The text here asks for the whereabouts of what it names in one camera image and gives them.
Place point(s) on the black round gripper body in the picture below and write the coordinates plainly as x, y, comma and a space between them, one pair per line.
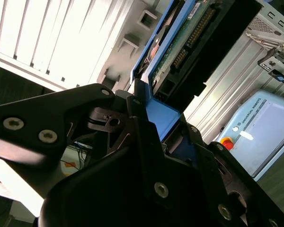
104, 189

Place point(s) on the hard disk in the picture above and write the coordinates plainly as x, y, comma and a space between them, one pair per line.
187, 35

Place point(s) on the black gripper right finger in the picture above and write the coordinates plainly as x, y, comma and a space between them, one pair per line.
246, 189

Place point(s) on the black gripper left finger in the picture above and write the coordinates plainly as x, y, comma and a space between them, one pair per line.
61, 104

